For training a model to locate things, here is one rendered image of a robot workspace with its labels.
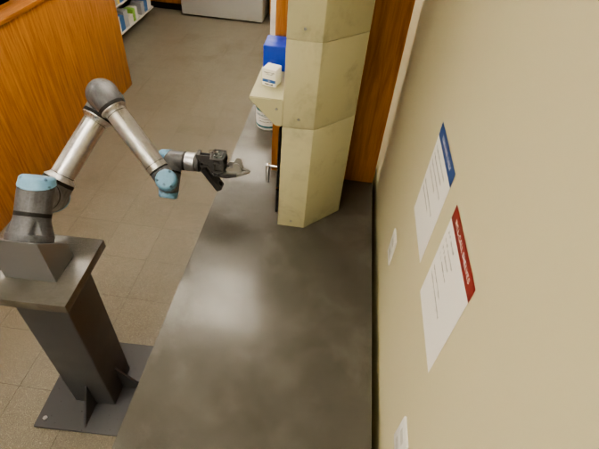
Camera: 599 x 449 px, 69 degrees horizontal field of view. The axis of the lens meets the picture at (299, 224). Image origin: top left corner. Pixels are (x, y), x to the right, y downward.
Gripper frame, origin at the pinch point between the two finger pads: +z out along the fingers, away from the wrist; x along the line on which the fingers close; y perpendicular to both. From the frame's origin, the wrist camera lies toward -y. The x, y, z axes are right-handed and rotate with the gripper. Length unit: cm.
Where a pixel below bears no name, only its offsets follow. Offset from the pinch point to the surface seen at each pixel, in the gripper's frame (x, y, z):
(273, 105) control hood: -5.7, 34.0, 10.7
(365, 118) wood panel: 31, 13, 45
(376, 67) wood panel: 31, 35, 45
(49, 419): -64, -113, -85
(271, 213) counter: 0.8, -20.7, 10.2
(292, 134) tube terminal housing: -5.7, 24.0, 17.9
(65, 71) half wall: 169, -55, -181
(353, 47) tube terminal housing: 4, 52, 35
